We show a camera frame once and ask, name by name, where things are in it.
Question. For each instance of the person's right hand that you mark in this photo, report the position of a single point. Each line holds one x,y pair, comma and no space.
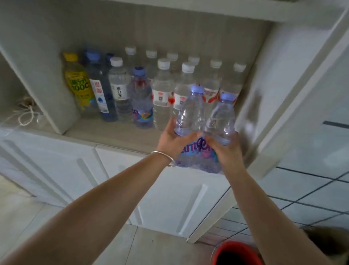
229,158

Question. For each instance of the group of red-label water bottles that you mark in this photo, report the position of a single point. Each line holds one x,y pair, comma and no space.
163,92

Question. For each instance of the person's right thumb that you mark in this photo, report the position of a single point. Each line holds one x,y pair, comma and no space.
211,142

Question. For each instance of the dark blue water bottle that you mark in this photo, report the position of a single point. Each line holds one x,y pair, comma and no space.
101,92

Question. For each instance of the white-capped white-label water bottle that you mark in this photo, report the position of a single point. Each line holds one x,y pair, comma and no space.
120,90

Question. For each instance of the person's right forearm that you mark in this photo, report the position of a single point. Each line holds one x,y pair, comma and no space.
270,218

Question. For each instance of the white panelled cabinet door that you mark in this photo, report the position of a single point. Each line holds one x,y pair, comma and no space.
49,169
169,202

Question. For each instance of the person's left thumb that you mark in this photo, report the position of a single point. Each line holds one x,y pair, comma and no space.
190,138

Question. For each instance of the blue-capped purple-label water bottle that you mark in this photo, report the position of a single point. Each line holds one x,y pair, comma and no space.
142,103
190,114
221,120

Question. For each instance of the person's left forearm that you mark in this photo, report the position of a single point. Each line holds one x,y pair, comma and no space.
90,218

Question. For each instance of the red bucket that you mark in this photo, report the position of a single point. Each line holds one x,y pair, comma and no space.
234,255

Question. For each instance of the yellow drink bottle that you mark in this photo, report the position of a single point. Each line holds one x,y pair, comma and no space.
78,84

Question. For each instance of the white wooden cabinet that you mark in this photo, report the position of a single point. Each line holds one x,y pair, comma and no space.
136,32

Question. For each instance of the person's left hand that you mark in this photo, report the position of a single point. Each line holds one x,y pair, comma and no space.
170,142

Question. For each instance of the white glass cabinet door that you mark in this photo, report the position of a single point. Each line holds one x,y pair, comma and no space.
294,82

